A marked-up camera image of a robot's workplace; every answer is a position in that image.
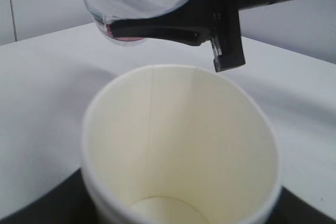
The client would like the white paper cup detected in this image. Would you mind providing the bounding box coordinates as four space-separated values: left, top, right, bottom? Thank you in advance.
81 65 281 223

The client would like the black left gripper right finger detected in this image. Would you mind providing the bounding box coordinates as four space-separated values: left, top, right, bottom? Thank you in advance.
266 187 335 224

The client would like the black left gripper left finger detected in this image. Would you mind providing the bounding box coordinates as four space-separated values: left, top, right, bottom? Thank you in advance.
1 170 100 224

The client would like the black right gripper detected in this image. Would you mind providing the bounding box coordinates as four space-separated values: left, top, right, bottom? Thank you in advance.
110 0 282 72

